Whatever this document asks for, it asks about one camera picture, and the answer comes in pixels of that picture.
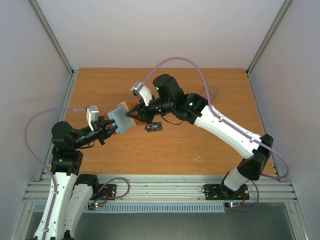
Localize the aluminium frame post right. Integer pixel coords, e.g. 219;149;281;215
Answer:
246;0;294;78

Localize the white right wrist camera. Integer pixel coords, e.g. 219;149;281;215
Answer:
130;82;153;107

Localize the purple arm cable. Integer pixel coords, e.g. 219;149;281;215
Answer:
141;56;290;212
24;107;88;240

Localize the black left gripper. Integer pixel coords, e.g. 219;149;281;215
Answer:
72;116;123;149

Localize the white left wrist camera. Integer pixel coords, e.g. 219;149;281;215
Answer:
86;105;99;131

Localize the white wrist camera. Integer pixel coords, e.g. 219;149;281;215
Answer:
86;105;99;131
130;82;153;107

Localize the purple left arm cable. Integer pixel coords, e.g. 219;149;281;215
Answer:
24;107;88;240

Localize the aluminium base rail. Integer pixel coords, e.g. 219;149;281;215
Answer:
23;174;298;203

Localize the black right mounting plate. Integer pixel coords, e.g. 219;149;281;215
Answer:
202;184;250;201

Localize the grey slotted cable duct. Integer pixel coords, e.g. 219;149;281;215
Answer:
33;202;226;214

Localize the taupe leather card holder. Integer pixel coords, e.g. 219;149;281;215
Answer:
199;84;218;101

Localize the aluminium frame post left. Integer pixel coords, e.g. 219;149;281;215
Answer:
27;0;75;76

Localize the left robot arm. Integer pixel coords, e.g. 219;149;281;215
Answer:
33;116;117;240

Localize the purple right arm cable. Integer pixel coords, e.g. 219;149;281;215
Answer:
141;56;290;212

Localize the brown leather card holder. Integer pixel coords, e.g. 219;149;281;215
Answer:
102;100;147;135

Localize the left controller board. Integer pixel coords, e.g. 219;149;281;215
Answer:
87;202;104;211

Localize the right controller board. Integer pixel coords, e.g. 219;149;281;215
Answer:
224;201;244;209

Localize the aluminium frame post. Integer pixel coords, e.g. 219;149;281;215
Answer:
27;0;75;76
246;0;294;78

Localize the black credit card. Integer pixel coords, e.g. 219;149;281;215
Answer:
151;121;163;132
144;124;157;132

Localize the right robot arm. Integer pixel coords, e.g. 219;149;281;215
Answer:
126;74;274;200

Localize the controller board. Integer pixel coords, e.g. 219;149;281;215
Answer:
224;201;244;209
87;202;104;211

